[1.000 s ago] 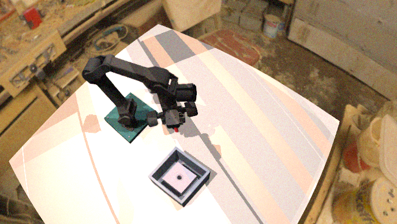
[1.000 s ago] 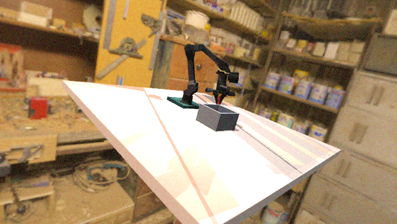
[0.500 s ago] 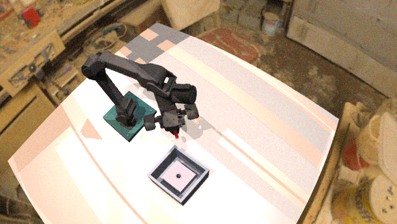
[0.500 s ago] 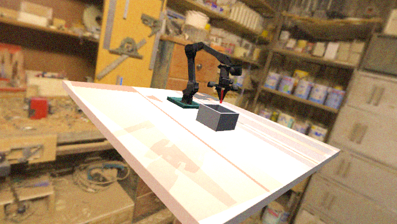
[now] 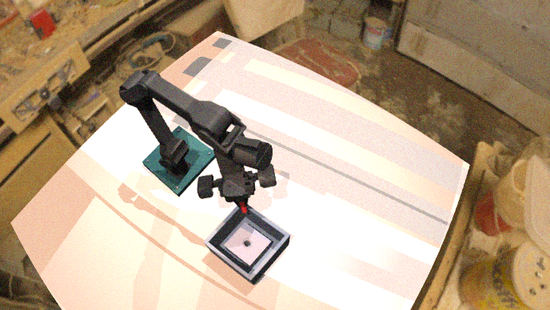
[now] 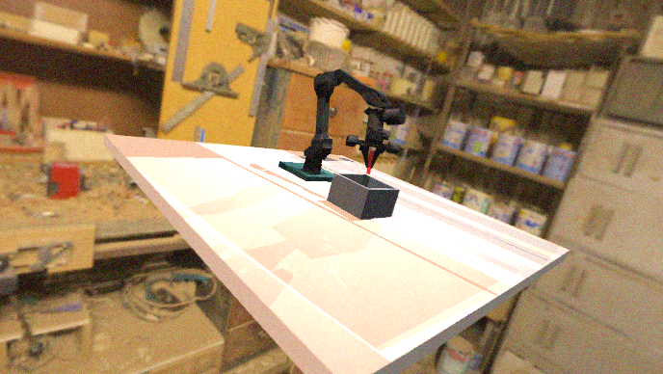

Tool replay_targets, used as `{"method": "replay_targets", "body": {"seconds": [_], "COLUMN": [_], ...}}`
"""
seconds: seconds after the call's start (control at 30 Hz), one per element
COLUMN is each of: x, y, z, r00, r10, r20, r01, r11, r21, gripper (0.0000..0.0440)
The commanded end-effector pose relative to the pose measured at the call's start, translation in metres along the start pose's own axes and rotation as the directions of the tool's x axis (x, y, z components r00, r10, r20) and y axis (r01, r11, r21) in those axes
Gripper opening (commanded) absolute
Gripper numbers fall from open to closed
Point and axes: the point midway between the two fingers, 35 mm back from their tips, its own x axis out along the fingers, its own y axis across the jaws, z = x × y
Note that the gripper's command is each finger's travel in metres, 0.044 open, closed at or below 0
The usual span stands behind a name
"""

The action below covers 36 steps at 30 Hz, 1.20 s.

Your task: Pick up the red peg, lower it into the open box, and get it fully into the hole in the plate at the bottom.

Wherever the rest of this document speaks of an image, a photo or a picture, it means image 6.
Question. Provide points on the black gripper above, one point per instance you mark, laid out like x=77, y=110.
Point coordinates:
x=364, y=145

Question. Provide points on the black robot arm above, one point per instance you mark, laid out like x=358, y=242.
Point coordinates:
x=321, y=144

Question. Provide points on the red peg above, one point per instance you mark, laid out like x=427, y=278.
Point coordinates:
x=370, y=162

